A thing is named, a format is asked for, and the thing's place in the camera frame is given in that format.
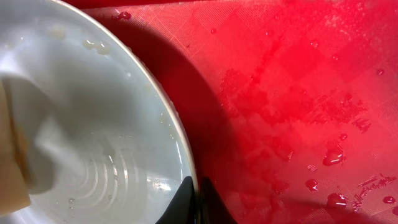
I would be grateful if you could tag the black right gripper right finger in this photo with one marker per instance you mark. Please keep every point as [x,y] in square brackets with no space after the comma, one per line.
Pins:
[211,206]

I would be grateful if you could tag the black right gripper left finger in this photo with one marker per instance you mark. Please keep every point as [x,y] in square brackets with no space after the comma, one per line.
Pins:
[182,208]

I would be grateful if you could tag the light blue plate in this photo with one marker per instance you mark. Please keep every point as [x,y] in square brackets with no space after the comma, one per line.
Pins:
[104,144]

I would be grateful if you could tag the green yellow sponge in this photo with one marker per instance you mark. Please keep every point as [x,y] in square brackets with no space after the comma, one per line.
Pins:
[14,190]

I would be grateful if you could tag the red plastic tray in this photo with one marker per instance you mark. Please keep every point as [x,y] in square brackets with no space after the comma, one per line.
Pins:
[290,107]

